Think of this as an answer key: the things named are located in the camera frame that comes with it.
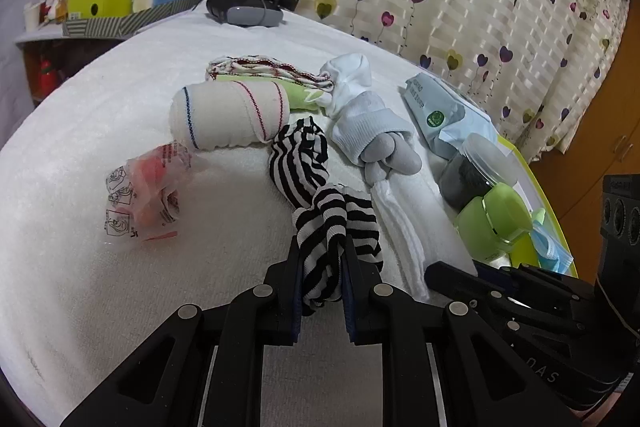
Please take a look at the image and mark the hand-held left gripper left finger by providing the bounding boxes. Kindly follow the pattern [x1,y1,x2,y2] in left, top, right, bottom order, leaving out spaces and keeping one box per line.
[60,234,303,427]

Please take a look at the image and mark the white towel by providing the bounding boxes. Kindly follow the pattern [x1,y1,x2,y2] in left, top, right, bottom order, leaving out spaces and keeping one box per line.
[372,172,481,303]

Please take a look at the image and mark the striped cardboard tray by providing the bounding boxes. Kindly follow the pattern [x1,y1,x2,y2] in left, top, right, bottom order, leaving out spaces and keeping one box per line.
[62,0,211,38]

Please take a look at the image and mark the white elastic bandage roll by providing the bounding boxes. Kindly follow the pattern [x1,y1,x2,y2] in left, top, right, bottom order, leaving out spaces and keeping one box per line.
[170,82,291,152]

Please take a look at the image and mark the grey sock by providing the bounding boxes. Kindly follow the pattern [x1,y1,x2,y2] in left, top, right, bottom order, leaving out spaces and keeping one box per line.
[327,91,422,182]

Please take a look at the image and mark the folded cloth with red trim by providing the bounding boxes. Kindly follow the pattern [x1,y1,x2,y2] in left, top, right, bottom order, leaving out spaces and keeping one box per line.
[207,55,335,94]

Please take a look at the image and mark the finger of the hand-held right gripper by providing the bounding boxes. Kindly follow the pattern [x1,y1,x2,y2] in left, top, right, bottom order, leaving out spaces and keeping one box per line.
[500,263,600,319]
[425,261,587,358]

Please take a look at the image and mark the green plastic jar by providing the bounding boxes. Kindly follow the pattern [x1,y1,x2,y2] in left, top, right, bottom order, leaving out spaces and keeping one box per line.
[454,183,535,262]

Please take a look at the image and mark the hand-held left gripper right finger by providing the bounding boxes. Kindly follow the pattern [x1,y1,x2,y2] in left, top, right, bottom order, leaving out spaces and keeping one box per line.
[341,239,586,427]

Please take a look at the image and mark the wooden wardrobe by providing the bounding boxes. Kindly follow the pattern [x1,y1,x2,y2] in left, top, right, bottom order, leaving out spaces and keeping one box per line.
[530,27,640,258]

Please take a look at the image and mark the blue face masks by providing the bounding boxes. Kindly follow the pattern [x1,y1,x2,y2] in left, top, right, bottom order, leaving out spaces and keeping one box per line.
[530,207,576,275]

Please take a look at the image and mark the light blue wet wipes pack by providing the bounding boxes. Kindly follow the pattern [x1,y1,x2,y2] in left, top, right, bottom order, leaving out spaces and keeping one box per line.
[398,73,493,160]

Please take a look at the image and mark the clear jar with dark contents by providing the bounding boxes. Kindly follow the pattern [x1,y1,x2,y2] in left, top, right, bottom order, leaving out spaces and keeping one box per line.
[439,133,523,210]

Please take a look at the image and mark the black white striped sock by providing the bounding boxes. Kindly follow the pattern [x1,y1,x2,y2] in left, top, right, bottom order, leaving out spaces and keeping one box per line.
[269,118,329,208]
[292,186,384,317]

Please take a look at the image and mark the clear plastic bag red contents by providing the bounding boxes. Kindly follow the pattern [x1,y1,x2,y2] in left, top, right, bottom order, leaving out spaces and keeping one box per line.
[104,144,193,244]

